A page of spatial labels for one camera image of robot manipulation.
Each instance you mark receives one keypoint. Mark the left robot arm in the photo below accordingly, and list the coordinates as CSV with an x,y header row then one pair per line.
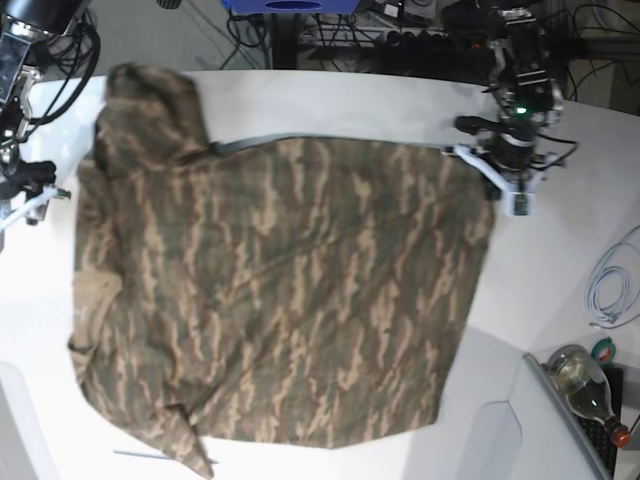
x,y
506,44

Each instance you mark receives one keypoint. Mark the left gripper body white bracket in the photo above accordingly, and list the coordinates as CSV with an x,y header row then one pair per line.
x,y
505,153

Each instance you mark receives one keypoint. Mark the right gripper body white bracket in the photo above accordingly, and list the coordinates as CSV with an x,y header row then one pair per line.
x,y
26,190

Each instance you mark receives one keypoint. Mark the blue box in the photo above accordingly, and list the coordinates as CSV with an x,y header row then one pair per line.
x,y
291,6

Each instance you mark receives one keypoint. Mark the green tape roll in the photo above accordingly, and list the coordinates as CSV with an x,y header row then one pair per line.
x,y
604,351

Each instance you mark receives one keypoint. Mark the clear plastic bottle red cap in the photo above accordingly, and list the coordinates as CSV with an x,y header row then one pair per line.
x,y
582,382

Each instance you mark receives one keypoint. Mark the black power strip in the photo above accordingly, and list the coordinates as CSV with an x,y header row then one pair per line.
x,y
408,41

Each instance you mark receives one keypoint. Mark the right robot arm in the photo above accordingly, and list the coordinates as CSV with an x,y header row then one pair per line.
x,y
37,35

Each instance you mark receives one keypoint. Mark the camouflage t-shirt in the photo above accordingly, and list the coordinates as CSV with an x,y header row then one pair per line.
x,y
304,291

